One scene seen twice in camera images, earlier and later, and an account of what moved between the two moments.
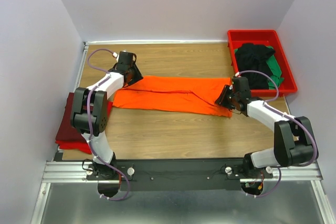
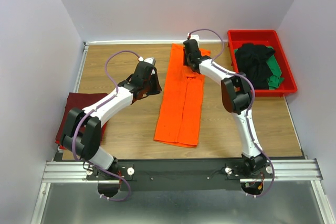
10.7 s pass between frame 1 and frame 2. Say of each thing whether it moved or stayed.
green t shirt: stayed
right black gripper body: moved
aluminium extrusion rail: stayed
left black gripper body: moved
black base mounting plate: stayed
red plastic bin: stayed
